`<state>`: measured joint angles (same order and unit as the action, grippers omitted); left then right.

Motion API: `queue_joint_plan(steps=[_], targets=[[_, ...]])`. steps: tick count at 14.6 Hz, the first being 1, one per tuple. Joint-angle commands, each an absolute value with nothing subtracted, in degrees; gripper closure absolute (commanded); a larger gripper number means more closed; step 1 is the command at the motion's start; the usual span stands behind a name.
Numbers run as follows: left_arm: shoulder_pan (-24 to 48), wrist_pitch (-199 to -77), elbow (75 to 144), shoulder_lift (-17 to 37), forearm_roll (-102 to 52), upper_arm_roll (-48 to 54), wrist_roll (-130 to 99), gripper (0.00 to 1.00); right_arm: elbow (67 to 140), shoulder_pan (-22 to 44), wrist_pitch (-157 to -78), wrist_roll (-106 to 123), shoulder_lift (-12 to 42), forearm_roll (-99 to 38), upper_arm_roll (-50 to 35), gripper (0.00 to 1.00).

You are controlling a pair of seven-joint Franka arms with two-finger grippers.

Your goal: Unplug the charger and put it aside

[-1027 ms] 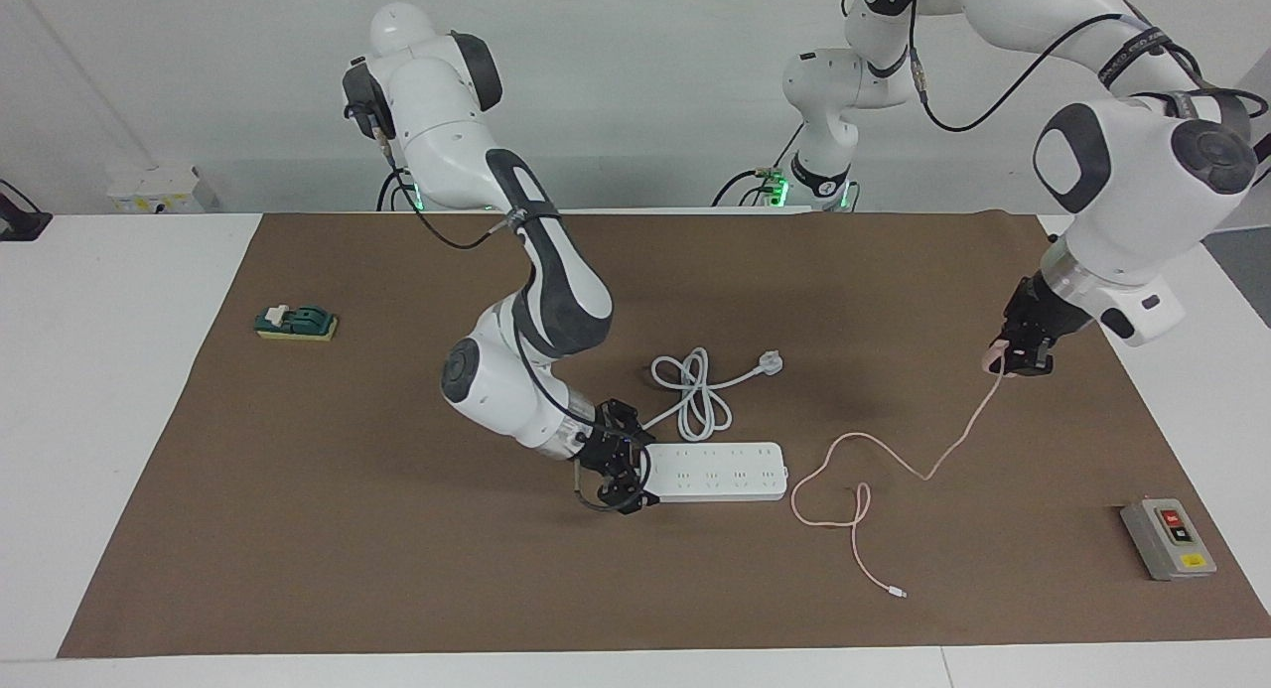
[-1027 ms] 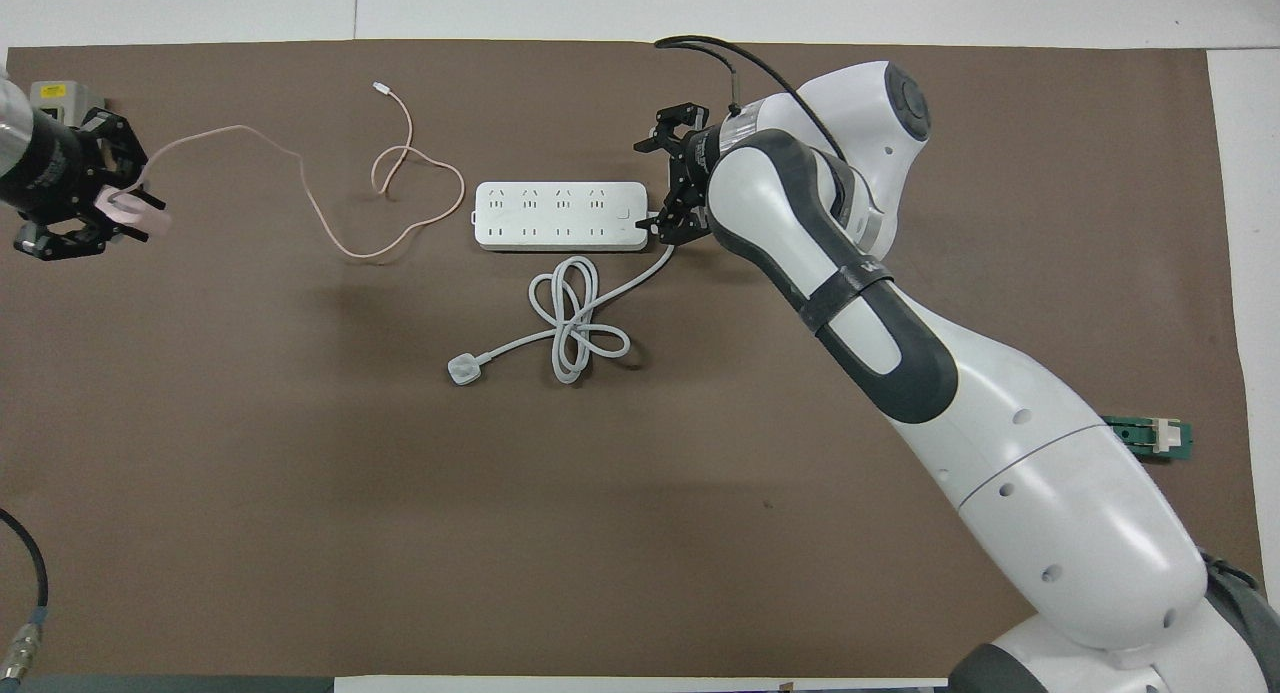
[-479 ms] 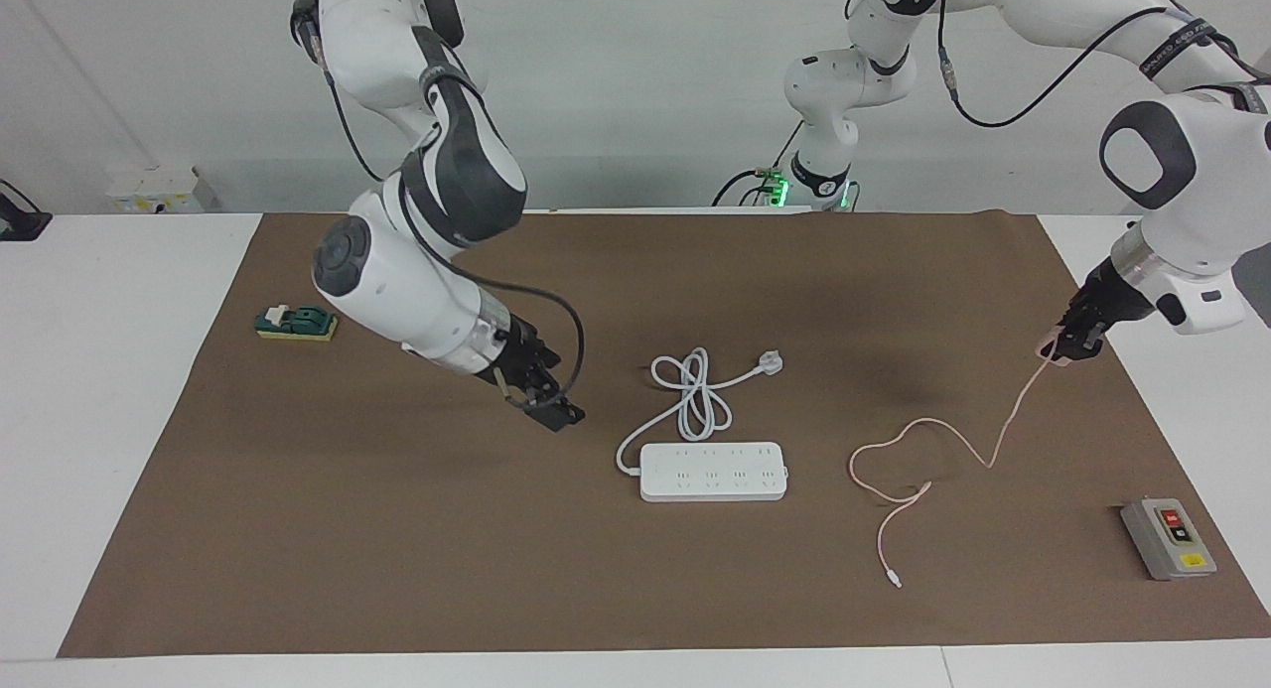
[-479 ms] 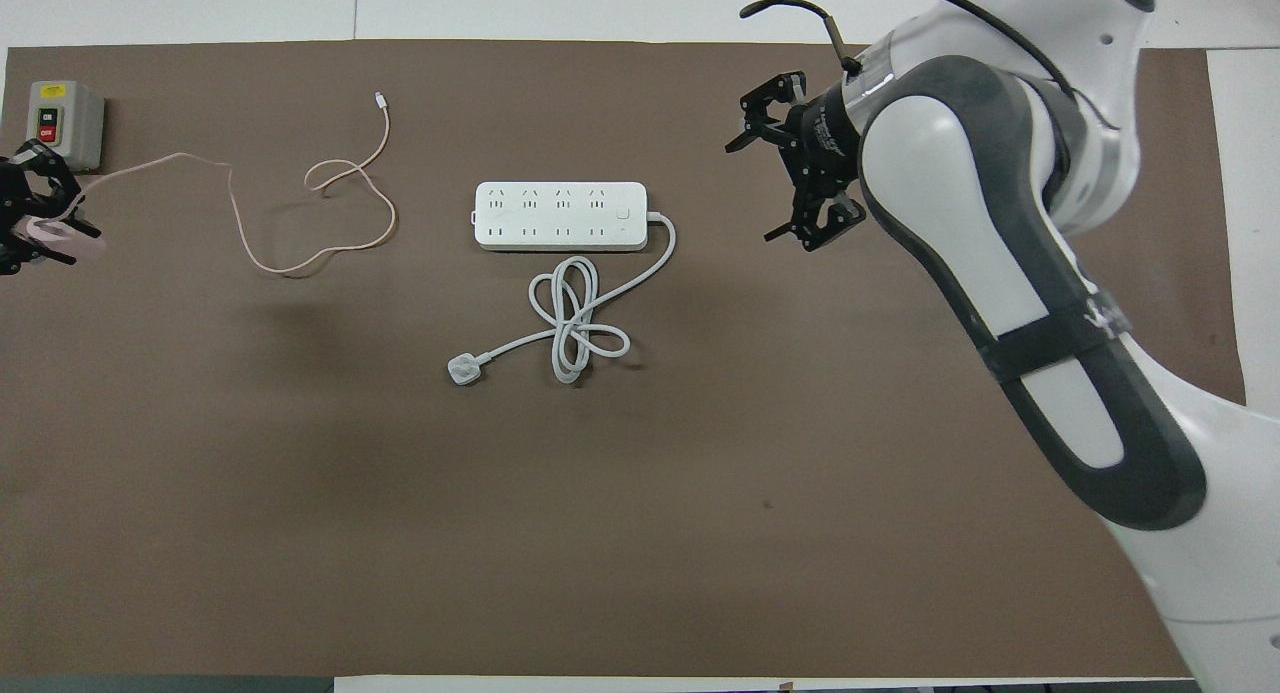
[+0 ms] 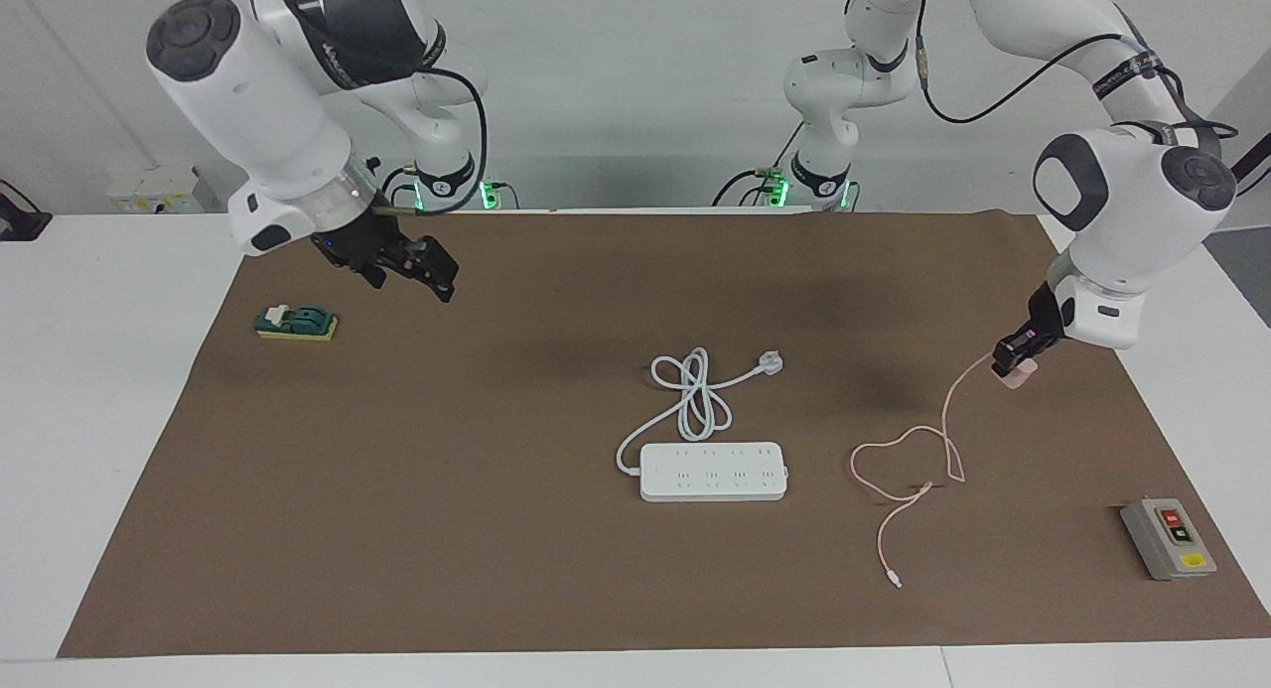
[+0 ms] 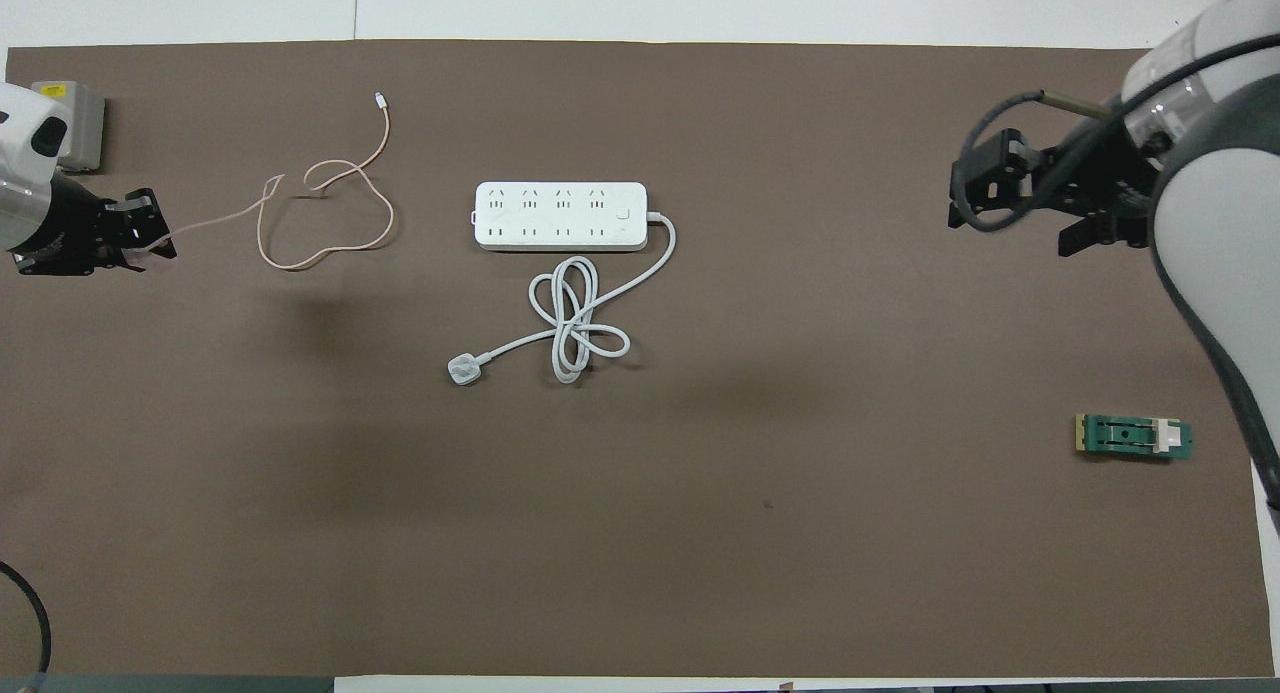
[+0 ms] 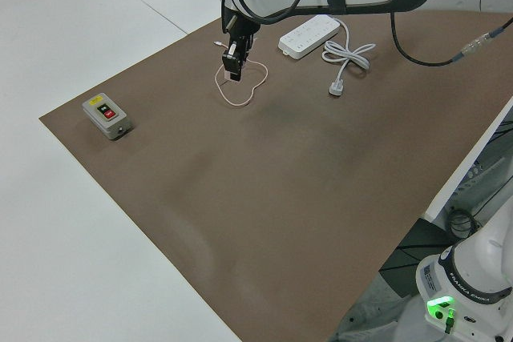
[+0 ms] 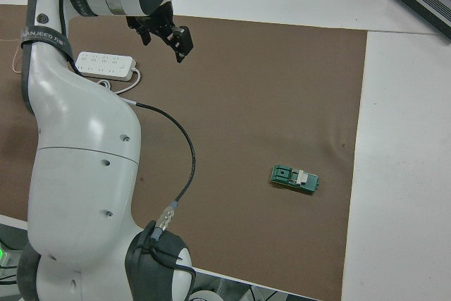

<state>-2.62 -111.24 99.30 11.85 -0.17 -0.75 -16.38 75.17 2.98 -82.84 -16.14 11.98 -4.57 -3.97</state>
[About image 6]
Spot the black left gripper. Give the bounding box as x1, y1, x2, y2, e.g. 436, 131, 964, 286
12, 176, 179, 278

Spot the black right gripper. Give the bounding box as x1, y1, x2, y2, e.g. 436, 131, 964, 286
948, 123, 1161, 260

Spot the pink charging cable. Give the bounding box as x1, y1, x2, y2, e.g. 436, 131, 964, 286
150, 92, 396, 272

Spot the white power strip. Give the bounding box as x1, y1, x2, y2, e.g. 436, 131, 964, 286
474, 181, 649, 252

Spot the green circuit board fixture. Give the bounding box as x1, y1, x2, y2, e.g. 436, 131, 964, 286
1075, 414, 1194, 462

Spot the brown table mat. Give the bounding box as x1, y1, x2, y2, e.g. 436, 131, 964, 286
0, 40, 1276, 679

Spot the grey on-off switch box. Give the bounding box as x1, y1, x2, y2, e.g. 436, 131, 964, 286
30, 81, 106, 174

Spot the white power cord with plug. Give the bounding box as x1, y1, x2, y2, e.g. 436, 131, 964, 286
446, 211, 678, 386

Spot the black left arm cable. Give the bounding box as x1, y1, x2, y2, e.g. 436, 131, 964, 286
0, 560, 53, 692

